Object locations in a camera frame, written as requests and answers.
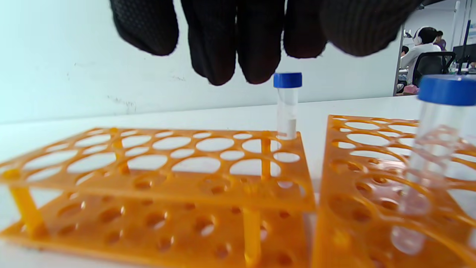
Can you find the white backdrop board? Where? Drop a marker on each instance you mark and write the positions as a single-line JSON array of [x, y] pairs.
[[93, 82]]

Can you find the orange test tube rack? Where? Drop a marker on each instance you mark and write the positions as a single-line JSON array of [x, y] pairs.
[[186, 182], [357, 238]]

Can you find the pile of pink paper scraps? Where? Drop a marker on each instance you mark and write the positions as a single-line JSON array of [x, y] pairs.
[[411, 89]]

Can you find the black office chair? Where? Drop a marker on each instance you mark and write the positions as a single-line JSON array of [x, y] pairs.
[[431, 65]]

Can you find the blue-capped clear test tube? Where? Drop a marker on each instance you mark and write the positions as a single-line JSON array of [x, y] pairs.
[[287, 108], [446, 91]]

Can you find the person's left hand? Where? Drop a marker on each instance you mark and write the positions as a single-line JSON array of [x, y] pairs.
[[223, 37]]

